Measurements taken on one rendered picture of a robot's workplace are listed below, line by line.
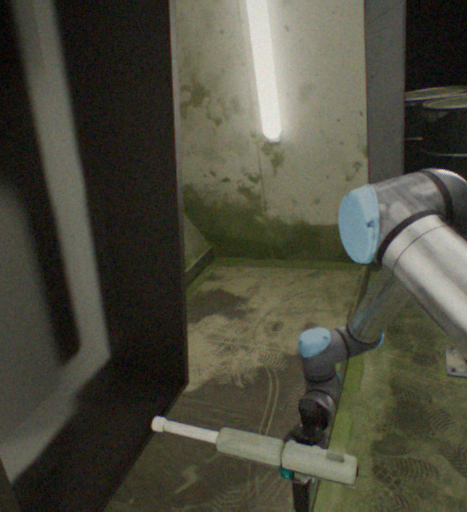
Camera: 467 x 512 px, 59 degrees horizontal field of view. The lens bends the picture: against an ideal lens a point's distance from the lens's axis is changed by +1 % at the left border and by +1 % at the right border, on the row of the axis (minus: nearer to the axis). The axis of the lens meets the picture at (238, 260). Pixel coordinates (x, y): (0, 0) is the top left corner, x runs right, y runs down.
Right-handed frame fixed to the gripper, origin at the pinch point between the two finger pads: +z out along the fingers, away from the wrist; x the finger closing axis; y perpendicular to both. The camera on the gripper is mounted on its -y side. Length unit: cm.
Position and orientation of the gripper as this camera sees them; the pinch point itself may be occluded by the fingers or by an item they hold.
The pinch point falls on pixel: (297, 471)
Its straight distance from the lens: 100.1
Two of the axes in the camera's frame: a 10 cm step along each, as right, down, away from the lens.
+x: -9.3, -0.7, 3.6
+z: -3.6, 3.4, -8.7
